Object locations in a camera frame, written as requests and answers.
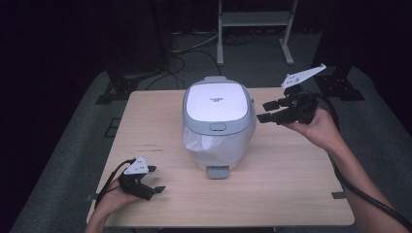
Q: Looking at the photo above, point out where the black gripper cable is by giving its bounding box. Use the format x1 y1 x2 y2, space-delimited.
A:
95 158 137 208
314 91 412 231

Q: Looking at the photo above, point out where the white plastic trash bag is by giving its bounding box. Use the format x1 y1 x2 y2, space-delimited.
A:
183 124 257 169

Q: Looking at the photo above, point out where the person's right hand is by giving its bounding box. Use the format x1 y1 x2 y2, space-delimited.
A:
284 106 347 153

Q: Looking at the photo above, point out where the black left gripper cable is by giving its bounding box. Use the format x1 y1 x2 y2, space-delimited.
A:
95 158 137 208

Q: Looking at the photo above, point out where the black stand base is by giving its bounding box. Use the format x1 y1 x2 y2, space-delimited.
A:
312 64 366 102
95 69 141 105

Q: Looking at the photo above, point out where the white metal stand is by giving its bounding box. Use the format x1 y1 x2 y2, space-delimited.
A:
216 0 299 67

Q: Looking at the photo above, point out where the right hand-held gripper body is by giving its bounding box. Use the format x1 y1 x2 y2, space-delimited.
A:
276 63 327 126

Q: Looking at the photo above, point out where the black floor cable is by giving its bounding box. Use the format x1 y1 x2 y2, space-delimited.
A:
145 48 224 91

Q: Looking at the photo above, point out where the person's left hand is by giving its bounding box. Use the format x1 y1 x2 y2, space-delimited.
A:
94 179 141 218

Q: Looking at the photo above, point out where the grey floor cable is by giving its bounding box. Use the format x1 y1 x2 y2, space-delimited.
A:
171 30 222 54

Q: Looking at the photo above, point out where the white and grey pedal trash can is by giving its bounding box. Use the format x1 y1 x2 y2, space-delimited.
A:
181 76 258 181

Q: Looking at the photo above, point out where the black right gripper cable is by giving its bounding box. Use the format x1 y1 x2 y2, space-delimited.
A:
314 91 412 231

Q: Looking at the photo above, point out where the floor outlet plate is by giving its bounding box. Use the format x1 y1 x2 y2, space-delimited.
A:
104 117 121 138

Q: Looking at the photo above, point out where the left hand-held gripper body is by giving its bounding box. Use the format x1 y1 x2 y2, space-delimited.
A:
118 155 156 202

